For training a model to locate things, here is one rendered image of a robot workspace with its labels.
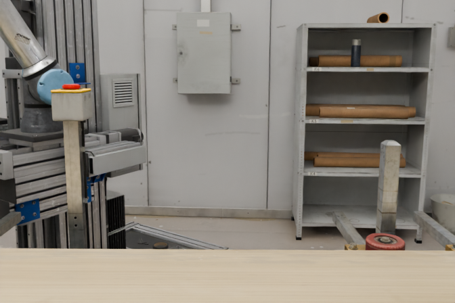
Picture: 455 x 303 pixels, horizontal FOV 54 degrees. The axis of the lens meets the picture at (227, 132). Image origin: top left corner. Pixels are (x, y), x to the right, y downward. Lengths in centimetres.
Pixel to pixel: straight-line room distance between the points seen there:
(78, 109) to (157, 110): 264
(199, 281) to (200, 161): 288
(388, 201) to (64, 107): 77
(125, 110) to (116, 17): 174
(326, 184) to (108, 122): 217
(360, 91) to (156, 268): 295
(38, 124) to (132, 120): 58
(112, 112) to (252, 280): 136
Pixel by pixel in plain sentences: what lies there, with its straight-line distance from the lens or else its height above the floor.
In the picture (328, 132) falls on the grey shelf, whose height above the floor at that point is 73.
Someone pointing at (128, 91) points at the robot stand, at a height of 115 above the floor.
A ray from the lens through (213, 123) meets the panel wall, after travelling 360.
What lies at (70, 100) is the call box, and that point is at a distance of 105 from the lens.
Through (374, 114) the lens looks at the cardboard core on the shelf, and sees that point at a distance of 327.
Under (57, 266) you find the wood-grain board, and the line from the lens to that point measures 93.
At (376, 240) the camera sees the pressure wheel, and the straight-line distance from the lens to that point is 103.
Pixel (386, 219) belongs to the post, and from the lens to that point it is 113.
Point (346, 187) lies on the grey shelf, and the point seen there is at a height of 29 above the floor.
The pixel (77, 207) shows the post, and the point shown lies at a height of 94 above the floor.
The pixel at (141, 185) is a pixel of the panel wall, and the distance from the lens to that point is 382.
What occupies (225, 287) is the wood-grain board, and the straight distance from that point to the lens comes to 81.
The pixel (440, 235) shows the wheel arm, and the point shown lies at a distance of 136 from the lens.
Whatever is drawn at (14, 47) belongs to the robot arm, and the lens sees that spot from 154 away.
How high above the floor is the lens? 128
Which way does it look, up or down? 9 degrees down
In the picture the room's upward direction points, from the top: straight up
